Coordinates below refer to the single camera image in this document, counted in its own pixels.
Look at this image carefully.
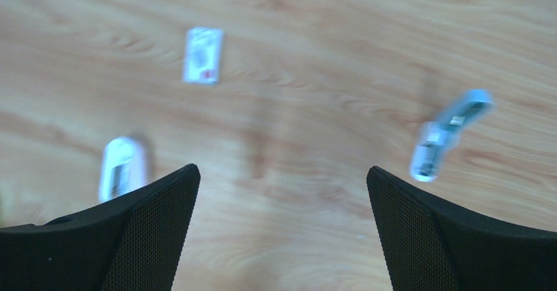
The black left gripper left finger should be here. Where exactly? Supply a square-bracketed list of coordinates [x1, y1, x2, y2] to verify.
[1, 164, 200, 290]

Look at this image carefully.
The white staple box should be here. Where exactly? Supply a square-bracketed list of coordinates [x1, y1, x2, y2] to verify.
[182, 27, 224, 85]

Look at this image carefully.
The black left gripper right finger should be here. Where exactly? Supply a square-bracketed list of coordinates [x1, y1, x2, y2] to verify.
[367, 166, 556, 290]

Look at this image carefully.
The grey white stapler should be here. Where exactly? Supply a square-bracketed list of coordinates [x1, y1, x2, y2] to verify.
[409, 89, 493, 183]

